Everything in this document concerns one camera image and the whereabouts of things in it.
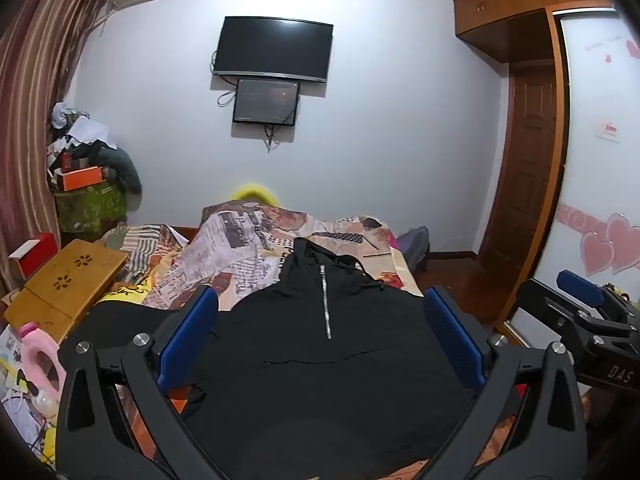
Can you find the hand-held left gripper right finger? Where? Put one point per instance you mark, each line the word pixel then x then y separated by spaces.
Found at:
pixel 455 335

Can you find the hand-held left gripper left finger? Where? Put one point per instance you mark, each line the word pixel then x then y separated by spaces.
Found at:
pixel 187 335

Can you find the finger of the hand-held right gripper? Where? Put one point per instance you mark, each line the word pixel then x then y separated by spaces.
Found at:
pixel 580 286
pixel 537 292

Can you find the black hooded zip jacket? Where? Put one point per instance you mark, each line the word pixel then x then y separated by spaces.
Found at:
pixel 320 385

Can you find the yellow cartoon cloth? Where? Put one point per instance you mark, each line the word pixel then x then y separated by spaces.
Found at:
pixel 125 294

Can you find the purple bag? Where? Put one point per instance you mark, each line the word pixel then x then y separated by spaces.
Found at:
pixel 415 247

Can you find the magenta cloth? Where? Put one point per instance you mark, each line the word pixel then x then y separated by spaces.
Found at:
pixel 394 242

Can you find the brown wooden door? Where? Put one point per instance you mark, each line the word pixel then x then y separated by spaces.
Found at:
pixel 525 170

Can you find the wooden lap table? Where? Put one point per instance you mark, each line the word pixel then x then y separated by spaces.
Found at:
pixel 65 280

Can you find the pink plastic toy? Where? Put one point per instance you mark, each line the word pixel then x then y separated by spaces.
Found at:
pixel 42 360

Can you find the yellow round object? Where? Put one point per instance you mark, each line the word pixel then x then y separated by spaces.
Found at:
pixel 255 194

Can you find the red box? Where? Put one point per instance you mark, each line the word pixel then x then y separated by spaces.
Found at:
pixel 37 255

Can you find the orange box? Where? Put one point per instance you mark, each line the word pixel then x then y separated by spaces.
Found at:
pixel 80 178

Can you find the white crumpled cloth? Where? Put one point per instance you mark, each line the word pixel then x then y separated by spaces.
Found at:
pixel 85 127

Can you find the wooden overhead cabinet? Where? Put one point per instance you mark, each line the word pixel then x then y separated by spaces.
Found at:
pixel 505 5

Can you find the striped brown curtain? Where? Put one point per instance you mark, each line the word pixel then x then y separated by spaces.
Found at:
pixel 35 85

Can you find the small wall monitor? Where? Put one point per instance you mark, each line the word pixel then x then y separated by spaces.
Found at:
pixel 266 101

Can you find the large wall television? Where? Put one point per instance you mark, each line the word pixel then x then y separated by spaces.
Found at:
pixel 272 50

